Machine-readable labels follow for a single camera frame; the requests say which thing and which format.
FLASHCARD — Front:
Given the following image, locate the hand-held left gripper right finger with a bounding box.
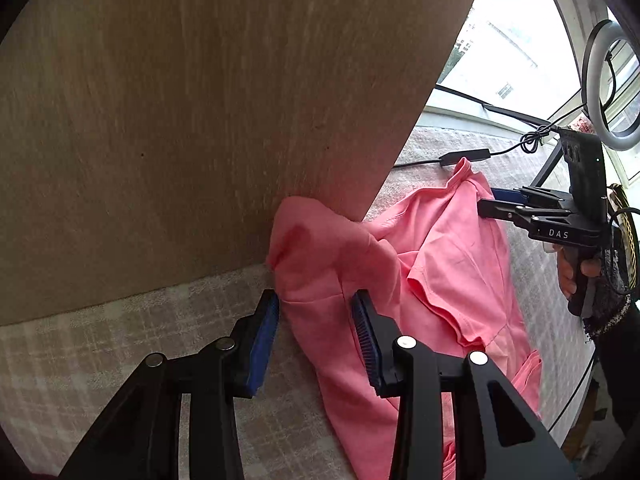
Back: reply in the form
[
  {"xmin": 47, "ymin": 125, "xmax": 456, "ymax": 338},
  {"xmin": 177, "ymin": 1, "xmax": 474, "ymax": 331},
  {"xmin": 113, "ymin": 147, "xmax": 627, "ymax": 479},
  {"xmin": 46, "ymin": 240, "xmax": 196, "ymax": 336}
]
[{"xmin": 350, "ymin": 289, "xmax": 578, "ymax": 480}]

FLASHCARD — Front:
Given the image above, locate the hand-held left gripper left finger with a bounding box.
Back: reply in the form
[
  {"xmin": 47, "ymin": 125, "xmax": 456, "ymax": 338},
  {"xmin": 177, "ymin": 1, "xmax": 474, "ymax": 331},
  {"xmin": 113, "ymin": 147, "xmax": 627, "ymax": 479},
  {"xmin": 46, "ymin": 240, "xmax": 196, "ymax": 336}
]
[{"xmin": 59, "ymin": 289, "xmax": 281, "ymax": 480}]

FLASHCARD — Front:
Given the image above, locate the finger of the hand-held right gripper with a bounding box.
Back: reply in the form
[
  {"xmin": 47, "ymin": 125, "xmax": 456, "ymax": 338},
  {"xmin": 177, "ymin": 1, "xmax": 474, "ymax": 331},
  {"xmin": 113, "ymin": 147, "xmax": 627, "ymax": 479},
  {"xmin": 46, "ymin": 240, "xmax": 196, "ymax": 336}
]
[
  {"xmin": 477, "ymin": 200, "xmax": 571, "ymax": 227},
  {"xmin": 491, "ymin": 186, "xmax": 573, "ymax": 210}
]

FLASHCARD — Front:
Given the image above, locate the pink shirt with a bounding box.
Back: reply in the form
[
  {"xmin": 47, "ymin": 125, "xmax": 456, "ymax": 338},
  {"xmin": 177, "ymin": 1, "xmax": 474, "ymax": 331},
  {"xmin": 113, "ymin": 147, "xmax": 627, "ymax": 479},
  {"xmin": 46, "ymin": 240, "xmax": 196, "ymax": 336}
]
[{"xmin": 266, "ymin": 156, "xmax": 543, "ymax": 480}]

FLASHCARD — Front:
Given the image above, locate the person's right forearm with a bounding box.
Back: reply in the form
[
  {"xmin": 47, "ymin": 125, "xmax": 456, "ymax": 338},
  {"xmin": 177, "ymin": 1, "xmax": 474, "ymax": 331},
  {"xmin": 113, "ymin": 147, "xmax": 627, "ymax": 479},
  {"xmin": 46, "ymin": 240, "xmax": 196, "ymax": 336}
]
[{"xmin": 582, "ymin": 185, "xmax": 640, "ymax": 436}]

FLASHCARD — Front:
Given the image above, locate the person's right hand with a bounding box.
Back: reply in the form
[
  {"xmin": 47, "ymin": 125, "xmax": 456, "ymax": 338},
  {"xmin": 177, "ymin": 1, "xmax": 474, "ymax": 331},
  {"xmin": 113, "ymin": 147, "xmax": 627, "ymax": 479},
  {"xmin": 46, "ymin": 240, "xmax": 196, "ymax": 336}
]
[{"xmin": 557, "ymin": 248, "xmax": 603, "ymax": 301}]

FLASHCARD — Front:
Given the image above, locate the black tripod stand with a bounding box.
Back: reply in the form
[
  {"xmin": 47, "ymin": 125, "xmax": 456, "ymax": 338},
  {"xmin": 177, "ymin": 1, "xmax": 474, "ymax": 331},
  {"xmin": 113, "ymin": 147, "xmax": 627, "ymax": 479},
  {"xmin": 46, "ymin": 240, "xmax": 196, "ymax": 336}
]
[{"xmin": 434, "ymin": 85, "xmax": 571, "ymax": 191}]

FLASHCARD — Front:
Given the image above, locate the plaid grey tablecloth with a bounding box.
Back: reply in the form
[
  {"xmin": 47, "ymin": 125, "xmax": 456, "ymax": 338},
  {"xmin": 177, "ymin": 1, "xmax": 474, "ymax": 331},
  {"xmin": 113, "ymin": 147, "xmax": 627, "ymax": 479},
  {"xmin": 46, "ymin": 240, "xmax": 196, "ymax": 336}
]
[{"xmin": 0, "ymin": 125, "xmax": 601, "ymax": 480}]

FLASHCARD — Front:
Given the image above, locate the window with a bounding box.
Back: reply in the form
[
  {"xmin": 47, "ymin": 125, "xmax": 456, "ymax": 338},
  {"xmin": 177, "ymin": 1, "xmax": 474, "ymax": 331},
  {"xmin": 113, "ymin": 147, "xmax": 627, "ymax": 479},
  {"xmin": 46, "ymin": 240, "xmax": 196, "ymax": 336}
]
[{"xmin": 425, "ymin": 0, "xmax": 640, "ymax": 181}]

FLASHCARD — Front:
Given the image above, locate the plywood board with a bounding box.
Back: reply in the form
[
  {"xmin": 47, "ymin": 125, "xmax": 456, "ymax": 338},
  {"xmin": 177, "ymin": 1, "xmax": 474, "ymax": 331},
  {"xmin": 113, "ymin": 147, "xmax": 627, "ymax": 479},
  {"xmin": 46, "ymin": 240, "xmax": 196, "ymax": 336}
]
[{"xmin": 0, "ymin": 0, "xmax": 491, "ymax": 328}]

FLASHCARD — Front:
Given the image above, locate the ring light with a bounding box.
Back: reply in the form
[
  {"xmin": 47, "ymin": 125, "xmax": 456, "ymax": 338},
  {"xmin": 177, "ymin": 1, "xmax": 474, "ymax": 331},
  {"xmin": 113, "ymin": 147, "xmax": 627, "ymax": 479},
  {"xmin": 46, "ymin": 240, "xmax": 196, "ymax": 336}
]
[{"xmin": 581, "ymin": 24, "xmax": 640, "ymax": 151}]

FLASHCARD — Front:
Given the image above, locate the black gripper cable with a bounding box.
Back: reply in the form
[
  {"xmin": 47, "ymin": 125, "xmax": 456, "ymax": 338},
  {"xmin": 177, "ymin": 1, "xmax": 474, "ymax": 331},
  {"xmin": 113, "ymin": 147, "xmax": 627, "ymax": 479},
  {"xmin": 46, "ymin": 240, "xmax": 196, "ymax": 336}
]
[{"xmin": 545, "ymin": 355, "xmax": 601, "ymax": 433}]

